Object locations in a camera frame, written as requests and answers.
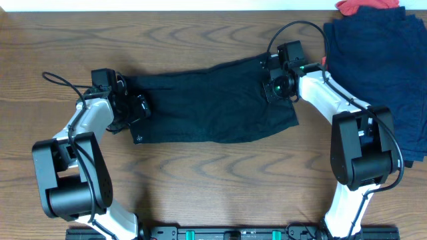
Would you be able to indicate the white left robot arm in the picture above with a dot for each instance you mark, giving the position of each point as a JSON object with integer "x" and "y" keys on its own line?
{"x": 73, "y": 180}

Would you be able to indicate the orange red garment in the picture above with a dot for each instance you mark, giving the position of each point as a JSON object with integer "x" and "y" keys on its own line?
{"x": 363, "y": 5}

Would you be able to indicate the black garment under pile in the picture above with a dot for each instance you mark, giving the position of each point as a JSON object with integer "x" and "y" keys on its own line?
{"x": 408, "y": 164}

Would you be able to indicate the black shorts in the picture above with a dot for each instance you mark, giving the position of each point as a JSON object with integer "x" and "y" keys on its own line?
{"x": 225, "y": 103}

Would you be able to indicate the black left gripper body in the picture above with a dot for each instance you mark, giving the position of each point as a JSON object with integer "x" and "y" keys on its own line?
{"x": 132, "y": 112}

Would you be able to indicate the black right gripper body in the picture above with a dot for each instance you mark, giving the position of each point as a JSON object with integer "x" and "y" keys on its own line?
{"x": 275, "y": 90}

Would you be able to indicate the navy blue shorts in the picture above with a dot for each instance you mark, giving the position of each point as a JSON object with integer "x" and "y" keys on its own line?
{"x": 400, "y": 86}

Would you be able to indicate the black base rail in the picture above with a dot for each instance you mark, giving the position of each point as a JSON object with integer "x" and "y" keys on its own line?
{"x": 233, "y": 233}

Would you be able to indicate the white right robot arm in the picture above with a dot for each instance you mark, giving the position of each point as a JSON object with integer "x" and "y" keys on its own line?
{"x": 364, "y": 155}

